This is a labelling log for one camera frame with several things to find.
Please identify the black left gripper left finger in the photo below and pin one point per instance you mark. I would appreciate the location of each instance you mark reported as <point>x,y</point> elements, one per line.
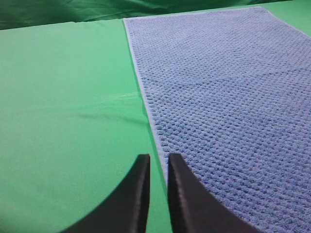
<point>126,209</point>

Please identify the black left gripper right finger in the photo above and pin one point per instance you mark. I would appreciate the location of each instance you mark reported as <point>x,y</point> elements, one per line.
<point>193,209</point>

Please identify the blue waffle towel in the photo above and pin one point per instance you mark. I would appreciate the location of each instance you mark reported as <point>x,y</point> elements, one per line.
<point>230,90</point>

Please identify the green table cover cloth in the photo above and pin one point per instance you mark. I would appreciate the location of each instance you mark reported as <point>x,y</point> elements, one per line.
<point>72,122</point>

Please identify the green backdrop cloth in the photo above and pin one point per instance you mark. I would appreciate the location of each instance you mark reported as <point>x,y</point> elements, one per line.
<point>27,13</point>

